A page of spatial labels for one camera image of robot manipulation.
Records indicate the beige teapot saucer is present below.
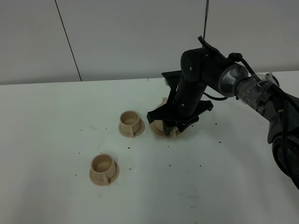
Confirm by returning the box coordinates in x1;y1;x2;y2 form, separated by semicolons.
149;122;187;139

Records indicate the beige teapot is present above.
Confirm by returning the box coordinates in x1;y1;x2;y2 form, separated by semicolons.
154;97;180;139

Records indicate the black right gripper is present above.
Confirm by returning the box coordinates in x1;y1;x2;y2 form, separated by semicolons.
147;74;213;136

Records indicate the black camera cable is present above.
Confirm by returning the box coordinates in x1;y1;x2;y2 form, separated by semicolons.
203;53;299;185

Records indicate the beige teacup near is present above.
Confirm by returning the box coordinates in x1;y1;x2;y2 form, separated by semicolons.
89;154;120;186

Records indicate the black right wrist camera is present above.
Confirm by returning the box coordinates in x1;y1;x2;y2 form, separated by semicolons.
162;70;182;89

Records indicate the beige teacup far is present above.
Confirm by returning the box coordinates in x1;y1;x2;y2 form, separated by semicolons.
118;111;145;138

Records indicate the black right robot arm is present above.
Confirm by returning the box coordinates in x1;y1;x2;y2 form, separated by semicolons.
147;37;299;185

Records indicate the beige teacup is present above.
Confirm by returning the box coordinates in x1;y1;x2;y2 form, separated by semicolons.
89;154;120;186
118;111;145;138

